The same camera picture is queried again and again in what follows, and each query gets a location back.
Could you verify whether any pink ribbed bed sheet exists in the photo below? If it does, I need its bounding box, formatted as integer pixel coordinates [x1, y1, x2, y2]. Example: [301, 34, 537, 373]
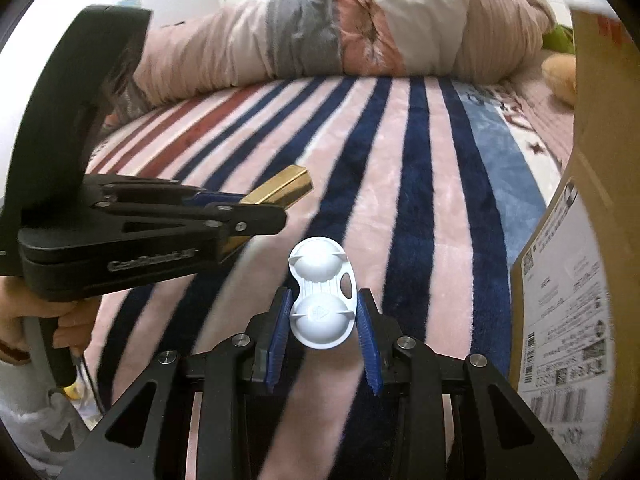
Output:
[515, 55, 578, 171]

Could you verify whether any green plush toy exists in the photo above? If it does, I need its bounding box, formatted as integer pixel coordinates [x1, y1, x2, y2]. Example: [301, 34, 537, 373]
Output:
[542, 24, 576, 55]

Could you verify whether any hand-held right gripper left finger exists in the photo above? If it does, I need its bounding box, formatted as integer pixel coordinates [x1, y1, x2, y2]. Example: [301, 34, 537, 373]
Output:
[57, 287, 293, 480]

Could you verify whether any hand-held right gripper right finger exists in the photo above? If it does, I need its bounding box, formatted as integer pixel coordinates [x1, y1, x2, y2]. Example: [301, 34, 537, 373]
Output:
[356, 290, 581, 480]

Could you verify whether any white contact lens case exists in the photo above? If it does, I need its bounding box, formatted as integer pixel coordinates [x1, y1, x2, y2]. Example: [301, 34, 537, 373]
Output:
[289, 236, 358, 351]

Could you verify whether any person's left hand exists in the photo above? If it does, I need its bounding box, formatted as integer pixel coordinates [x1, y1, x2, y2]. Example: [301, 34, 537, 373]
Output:
[0, 277, 98, 363]

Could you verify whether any striped plush blanket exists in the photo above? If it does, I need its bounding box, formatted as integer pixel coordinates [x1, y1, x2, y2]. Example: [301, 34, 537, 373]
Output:
[85, 74, 561, 480]

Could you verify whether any rolled pink grey quilt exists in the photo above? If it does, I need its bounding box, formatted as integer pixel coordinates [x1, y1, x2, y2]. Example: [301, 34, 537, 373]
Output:
[102, 0, 558, 121]

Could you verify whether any black cable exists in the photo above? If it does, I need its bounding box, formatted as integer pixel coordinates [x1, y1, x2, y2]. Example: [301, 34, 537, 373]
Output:
[80, 352, 108, 418]

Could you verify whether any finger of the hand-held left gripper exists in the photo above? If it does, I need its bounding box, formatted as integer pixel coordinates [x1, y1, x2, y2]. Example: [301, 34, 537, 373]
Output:
[82, 199, 287, 241]
[82, 174, 248, 207]

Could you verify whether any brown plush toy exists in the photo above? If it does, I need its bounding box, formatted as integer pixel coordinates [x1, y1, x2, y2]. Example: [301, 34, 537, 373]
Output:
[542, 52, 577, 106]

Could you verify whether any brown cardboard box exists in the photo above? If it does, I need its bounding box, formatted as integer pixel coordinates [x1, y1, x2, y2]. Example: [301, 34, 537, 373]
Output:
[510, 0, 640, 480]

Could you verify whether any gold rectangular box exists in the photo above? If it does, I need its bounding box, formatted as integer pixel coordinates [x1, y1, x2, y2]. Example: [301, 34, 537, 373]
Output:
[220, 164, 314, 261]

